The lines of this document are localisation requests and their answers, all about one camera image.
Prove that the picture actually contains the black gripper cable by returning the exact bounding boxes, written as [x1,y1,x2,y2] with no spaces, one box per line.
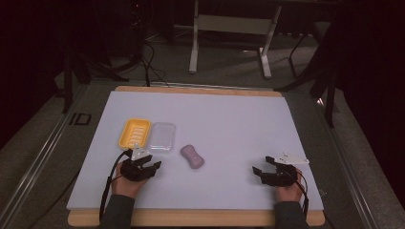
[98,149,134,222]
[285,169,310,221]

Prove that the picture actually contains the black chair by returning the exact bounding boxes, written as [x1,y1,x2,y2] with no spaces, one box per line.
[274,17,343,130]

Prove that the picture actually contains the purple soap bar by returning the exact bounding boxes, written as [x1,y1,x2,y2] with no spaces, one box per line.
[180,144,205,170]

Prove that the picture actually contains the wooden table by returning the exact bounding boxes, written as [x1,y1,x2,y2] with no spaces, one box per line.
[67,85,327,228]

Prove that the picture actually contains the white table mat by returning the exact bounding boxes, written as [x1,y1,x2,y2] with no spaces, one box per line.
[66,90,325,212]

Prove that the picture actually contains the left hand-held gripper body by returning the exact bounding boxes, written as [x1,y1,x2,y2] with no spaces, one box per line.
[119,144,155,183]

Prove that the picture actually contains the person's left hand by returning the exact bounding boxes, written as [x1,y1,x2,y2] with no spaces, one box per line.
[110,161,151,200]

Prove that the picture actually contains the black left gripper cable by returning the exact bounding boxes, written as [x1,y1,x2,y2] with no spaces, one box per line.
[98,149,134,222]

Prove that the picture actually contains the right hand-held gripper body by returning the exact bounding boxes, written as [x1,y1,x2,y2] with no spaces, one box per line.
[261,152,310,188]

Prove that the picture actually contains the person's right hand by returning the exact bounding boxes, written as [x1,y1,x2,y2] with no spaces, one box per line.
[274,168,304,204]

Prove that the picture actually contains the aluminium floor rail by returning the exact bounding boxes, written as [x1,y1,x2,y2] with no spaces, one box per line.
[313,94,381,229]
[0,83,91,229]

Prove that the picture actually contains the white metal table frame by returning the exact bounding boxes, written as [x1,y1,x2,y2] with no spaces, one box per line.
[188,0,283,80]

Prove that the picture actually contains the yellow soap dish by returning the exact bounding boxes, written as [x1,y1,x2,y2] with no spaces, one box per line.
[117,117,153,151]

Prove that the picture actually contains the black floor cables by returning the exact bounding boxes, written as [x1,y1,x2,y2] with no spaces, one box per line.
[127,0,172,89]

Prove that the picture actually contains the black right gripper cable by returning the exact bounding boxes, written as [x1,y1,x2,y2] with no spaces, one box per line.
[285,169,310,221]

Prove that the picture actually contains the clear plastic container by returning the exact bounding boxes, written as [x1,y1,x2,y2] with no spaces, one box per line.
[146,121,177,156]

